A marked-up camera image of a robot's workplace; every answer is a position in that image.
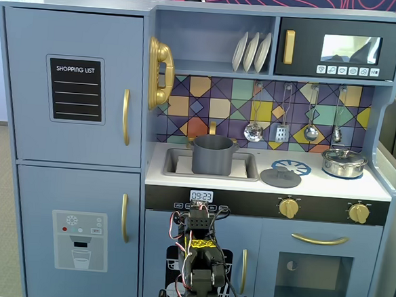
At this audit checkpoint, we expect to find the gold freezer door handle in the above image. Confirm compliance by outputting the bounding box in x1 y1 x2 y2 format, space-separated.
119 193 133 243

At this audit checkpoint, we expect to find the dishwasher door with print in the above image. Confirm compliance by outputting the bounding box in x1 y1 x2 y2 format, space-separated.
139 209 262 297

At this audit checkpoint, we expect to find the gray pot lid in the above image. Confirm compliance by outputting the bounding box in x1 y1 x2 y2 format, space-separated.
258 165 303 190

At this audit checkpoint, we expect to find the small metal spoon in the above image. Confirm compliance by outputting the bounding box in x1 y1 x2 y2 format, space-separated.
332 85 347 144

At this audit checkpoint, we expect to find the white plate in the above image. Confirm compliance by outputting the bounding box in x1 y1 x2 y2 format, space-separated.
253 31 273 75
242 31 260 74
231 30 250 73

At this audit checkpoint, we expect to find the freezer door with dispenser print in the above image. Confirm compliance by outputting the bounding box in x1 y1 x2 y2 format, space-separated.
7 164 149 297

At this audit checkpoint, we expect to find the blue toy kitchen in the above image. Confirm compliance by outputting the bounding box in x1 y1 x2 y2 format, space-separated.
0 0 396 297

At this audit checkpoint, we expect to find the black shopping list chalkboard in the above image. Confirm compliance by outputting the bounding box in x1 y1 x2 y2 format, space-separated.
41 54 110 126

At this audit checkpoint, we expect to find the gold toy telephone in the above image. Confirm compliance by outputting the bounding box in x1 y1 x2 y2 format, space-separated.
144 36 178 113

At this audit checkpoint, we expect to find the oven door with window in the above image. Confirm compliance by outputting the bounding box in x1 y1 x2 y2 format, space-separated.
256 217 384 297

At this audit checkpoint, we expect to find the gray toy sink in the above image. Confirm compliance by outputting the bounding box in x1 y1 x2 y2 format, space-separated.
161 146 262 183

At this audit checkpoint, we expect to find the gold stove knob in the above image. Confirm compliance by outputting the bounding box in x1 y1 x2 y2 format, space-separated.
347 201 372 225
277 196 300 220

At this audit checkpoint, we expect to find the gold microwave handle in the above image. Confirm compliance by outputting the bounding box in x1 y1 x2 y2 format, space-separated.
283 29 296 65

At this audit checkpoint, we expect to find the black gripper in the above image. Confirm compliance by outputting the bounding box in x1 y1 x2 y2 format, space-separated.
188 209 216 222

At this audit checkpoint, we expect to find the fridge door with chalkboard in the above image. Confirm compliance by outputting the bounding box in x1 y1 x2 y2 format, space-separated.
0 5 152 168

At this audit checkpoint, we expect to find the metal ladle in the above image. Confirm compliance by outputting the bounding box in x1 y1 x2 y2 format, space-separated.
302 83 323 142

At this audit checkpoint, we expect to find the gold dishwasher door handle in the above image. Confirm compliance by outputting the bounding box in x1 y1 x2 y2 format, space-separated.
238 249 249 295

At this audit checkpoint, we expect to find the steel pot with lid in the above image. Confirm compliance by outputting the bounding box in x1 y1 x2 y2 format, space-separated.
320 146 369 180

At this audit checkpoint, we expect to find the gold fridge door handle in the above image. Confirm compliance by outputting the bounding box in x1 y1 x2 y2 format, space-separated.
119 88 134 147

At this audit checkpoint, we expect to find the metal slotted spatula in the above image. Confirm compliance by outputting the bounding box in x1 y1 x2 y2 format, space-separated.
275 82 296 144

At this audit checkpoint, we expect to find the gold toy faucet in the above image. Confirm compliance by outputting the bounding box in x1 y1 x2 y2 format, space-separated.
186 119 240 154

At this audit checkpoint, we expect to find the black toy microwave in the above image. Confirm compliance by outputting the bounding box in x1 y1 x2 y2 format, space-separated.
274 15 396 83

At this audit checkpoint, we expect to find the gray plastic pot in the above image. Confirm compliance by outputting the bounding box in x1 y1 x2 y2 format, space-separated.
185 133 241 178

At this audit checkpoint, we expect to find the gold oven door handle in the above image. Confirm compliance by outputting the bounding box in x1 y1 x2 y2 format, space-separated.
290 232 350 248

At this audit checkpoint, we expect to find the metal slotted skimmer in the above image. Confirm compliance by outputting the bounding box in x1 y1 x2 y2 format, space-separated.
242 80 268 144

